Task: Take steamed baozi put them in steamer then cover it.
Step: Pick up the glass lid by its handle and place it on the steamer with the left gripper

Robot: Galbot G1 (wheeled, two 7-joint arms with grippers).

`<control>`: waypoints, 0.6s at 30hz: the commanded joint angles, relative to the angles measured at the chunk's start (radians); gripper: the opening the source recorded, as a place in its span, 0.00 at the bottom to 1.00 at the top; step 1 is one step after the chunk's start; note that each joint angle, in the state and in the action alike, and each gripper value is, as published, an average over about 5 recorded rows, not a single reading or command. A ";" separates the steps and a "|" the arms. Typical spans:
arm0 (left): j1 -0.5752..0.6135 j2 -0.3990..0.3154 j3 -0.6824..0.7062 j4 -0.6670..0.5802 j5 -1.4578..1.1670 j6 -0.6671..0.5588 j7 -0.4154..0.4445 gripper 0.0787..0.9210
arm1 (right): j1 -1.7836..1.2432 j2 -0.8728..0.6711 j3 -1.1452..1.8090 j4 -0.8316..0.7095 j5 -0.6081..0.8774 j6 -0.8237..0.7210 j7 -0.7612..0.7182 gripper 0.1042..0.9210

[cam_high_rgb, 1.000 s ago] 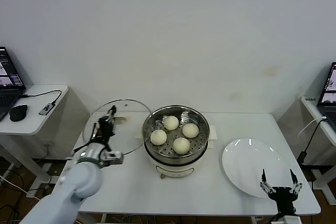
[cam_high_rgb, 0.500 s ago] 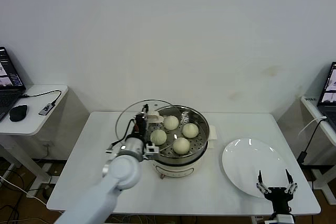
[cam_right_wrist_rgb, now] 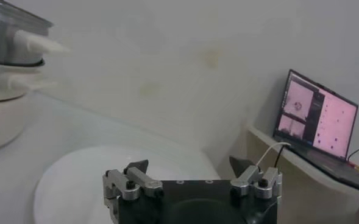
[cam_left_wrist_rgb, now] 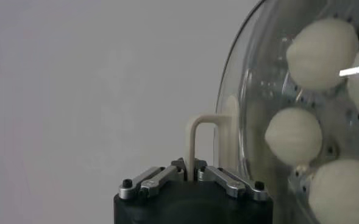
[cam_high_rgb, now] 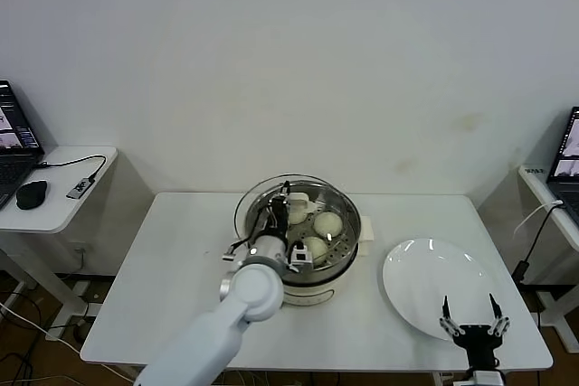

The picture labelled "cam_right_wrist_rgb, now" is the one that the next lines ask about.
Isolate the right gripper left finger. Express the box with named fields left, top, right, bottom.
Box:
left=102, top=159, right=164, bottom=201

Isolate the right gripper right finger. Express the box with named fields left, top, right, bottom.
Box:
left=229, top=156, right=283, bottom=200

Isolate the white side table with sticker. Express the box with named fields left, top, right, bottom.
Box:
left=218, top=124, right=359, bottom=224

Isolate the white round plate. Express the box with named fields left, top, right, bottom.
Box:
left=32, top=145, right=221, bottom=224

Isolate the black laptop with white cable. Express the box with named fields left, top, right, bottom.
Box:
left=272, top=69, right=359, bottom=196

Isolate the white laptop cable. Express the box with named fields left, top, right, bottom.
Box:
left=255, top=141, right=292, bottom=167

